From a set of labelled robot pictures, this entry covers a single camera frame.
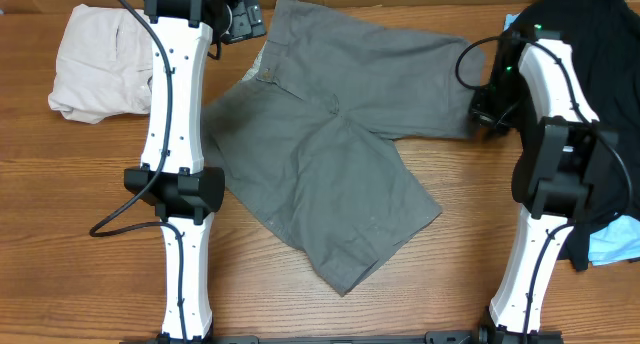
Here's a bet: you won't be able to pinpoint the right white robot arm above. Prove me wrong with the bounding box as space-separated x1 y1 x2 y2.
469 24 621 343

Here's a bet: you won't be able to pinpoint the folded beige shorts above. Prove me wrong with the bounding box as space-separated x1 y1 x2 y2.
48 4 152 124

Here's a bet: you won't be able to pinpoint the light blue garment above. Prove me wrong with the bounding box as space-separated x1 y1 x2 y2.
505 10 639 271

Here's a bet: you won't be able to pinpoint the grey shorts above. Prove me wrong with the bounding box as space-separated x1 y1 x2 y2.
201 0 485 294

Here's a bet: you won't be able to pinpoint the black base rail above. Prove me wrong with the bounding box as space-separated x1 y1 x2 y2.
119 329 565 344

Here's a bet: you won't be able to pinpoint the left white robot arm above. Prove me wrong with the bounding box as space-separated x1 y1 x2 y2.
124 0 266 343

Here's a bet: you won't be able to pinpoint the black t-shirt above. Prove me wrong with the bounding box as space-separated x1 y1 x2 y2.
512 0 639 271

